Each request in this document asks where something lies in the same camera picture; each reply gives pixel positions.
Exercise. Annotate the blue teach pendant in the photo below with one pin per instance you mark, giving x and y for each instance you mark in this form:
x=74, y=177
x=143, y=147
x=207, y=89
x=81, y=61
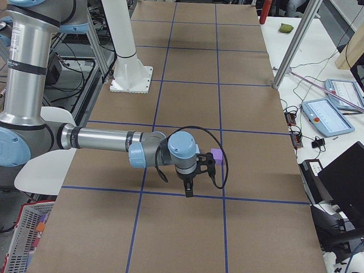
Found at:
x=348, y=90
x=326, y=118

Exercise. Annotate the green cloth pouch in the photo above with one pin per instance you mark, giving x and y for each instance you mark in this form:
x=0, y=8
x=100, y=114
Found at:
x=285, y=28

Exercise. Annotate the black laptop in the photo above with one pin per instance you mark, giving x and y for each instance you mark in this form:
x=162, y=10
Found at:
x=343, y=179

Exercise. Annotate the near blue teach pendant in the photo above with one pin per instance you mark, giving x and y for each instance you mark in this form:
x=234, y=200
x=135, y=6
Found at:
x=326, y=118

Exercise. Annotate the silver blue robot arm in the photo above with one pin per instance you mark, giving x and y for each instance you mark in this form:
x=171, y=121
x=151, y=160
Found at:
x=26, y=135

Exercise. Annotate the far blue teach pendant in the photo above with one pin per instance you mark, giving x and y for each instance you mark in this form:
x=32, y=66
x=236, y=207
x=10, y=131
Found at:
x=348, y=90

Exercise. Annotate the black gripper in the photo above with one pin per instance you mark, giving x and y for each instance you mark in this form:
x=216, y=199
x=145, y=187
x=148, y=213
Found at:
x=186, y=177

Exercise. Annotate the red cylinder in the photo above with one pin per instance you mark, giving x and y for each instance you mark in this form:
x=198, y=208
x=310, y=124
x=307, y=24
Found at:
x=265, y=11

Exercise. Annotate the white plastic mesh basket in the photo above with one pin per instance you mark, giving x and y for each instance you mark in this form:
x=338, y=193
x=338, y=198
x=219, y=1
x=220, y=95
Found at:
x=26, y=235

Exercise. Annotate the purple foam block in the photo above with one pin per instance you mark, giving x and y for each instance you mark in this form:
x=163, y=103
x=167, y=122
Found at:
x=217, y=155

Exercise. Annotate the grey aluminium frame post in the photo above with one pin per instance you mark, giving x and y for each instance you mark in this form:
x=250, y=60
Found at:
x=298, y=37

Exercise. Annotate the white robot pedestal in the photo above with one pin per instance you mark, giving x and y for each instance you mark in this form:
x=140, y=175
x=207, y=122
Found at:
x=130, y=75

